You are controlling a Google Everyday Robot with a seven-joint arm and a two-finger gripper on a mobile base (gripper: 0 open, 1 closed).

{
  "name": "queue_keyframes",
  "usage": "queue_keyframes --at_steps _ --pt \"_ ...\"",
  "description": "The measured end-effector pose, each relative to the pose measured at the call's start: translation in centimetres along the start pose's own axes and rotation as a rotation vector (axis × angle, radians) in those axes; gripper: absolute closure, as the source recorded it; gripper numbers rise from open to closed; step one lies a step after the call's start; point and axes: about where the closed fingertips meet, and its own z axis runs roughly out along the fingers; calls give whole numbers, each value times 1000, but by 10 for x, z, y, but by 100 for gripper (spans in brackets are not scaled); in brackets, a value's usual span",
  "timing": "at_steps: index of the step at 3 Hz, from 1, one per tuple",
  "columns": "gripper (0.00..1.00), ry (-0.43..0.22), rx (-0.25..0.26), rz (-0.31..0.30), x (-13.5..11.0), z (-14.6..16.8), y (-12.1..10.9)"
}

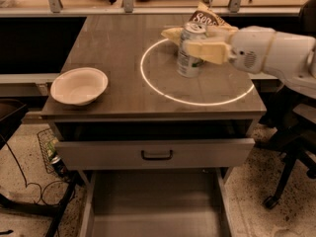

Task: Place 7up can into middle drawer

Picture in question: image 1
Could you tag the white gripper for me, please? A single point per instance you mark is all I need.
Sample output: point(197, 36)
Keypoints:
point(251, 49)

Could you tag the green and white soda can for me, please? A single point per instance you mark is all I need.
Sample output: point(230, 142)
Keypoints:
point(188, 66)

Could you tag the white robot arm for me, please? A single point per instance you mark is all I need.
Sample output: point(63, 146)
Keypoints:
point(288, 57)

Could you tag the grey drawer cabinet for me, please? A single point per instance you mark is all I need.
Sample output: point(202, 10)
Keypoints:
point(146, 98)

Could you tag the grey top drawer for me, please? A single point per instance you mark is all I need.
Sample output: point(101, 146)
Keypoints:
point(115, 155)

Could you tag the open grey middle drawer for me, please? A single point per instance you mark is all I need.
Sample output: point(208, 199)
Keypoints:
point(157, 203)

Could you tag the dark can in basket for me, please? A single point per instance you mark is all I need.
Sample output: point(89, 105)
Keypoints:
point(58, 166)

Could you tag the brown chip bag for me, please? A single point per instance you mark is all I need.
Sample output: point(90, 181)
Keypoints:
point(202, 14)

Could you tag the black office chair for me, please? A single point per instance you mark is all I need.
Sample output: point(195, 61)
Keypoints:
point(295, 136)

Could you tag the white paper bowl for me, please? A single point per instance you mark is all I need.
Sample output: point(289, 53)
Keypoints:
point(79, 87)

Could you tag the black stand at left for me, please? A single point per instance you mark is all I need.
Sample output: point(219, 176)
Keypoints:
point(33, 203)

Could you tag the black drawer handle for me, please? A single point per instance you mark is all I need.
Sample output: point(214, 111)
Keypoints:
point(156, 156)

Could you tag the wire mesh basket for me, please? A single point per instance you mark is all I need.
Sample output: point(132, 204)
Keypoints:
point(47, 141)

